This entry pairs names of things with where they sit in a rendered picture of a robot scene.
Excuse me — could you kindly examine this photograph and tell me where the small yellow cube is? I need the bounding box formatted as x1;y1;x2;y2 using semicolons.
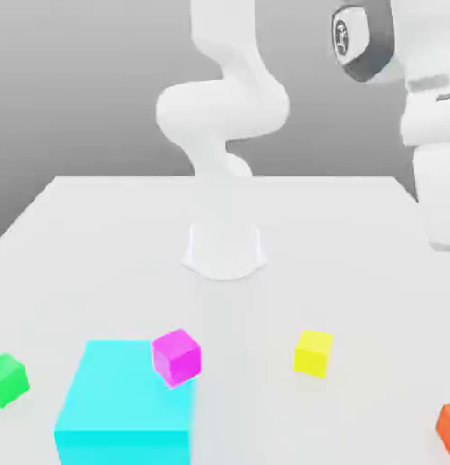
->
293;328;335;380

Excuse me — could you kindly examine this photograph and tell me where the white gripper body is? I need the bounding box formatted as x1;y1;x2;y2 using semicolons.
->
412;139;450;252

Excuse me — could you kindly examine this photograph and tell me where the small green cube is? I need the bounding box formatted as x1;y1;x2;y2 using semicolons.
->
0;352;31;409

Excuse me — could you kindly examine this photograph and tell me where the small orange cube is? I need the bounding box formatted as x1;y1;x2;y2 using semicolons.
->
435;403;450;461

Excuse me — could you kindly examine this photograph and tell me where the small magenta cube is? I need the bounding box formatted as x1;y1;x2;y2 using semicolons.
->
151;327;203;389

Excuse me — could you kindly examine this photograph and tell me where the large cyan box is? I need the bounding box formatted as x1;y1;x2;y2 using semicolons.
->
53;339;199;465

